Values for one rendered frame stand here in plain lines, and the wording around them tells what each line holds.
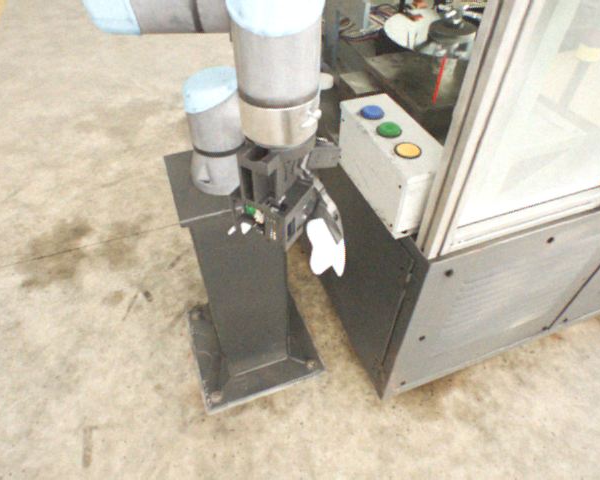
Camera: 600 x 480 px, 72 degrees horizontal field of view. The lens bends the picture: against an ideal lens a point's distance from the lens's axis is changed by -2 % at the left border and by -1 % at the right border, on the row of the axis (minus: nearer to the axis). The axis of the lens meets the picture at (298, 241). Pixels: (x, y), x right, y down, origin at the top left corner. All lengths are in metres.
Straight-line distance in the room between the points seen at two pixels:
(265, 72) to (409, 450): 1.24
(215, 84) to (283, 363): 0.97
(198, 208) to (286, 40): 0.60
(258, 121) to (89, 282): 1.56
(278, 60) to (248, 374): 1.23
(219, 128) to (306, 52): 0.50
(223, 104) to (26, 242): 1.53
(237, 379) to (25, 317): 0.87
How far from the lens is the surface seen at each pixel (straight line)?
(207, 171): 0.92
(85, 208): 2.24
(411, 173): 0.74
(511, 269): 1.08
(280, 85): 0.37
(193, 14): 0.46
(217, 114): 0.83
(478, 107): 0.63
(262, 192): 0.43
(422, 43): 1.11
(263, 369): 1.48
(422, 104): 1.06
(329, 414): 1.43
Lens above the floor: 1.33
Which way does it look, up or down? 47 degrees down
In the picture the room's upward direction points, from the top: straight up
